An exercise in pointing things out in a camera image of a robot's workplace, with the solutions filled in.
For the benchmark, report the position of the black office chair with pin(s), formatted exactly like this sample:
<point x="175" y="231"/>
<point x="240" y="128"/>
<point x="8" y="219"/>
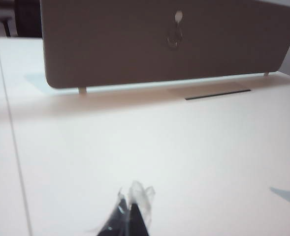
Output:
<point x="27" y="19"/>

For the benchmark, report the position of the grey partition panel with hook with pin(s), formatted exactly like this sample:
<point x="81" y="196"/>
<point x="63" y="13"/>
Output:
<point x="110" y="44"/>

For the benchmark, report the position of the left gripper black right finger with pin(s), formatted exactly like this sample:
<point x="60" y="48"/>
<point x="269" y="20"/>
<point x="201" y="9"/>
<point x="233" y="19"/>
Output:
<point x="138" y="221"/>

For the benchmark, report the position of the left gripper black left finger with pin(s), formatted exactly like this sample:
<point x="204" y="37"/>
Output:
<point x="114" y="221"/>

